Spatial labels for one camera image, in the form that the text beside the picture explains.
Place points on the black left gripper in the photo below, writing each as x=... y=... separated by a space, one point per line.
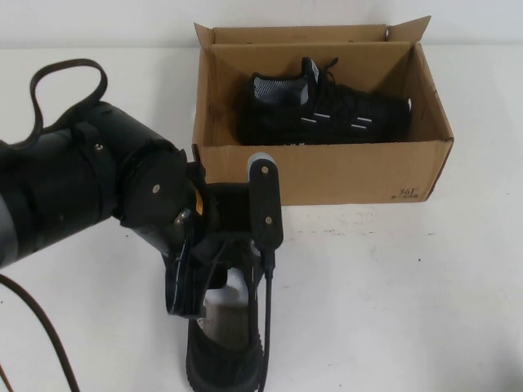
x=222 y=212

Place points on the black sneaker with white stuffing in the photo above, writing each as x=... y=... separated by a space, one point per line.
x=220 y=359

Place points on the white paper shoe stuffing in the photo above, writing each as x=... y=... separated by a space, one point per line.
x=235 y=283

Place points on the brown cardboard shoe box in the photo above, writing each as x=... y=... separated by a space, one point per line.
x=347 y=175

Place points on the black sneaker with grey lining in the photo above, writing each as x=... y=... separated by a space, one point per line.
x=347 y=110

